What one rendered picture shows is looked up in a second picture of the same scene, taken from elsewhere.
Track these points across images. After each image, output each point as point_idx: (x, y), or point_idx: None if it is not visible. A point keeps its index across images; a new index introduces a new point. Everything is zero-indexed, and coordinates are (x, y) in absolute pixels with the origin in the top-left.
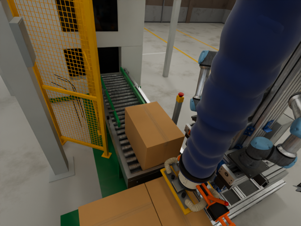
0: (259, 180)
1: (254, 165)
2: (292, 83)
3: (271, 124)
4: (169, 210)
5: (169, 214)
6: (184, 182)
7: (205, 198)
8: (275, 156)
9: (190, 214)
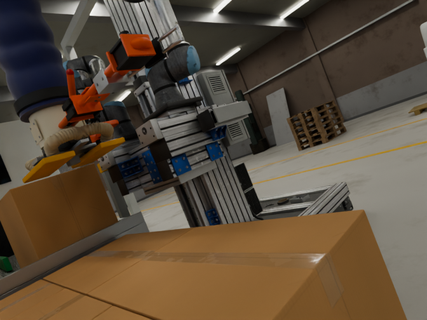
0: (208, 122)
1: (169, 96)
2: (142, 10)
3: (189, 78)
4: (89, 267)
5: (88, 270)
6: (39, 135)
7: (66, 115)
8: (170, 60)
9: (137, 246)
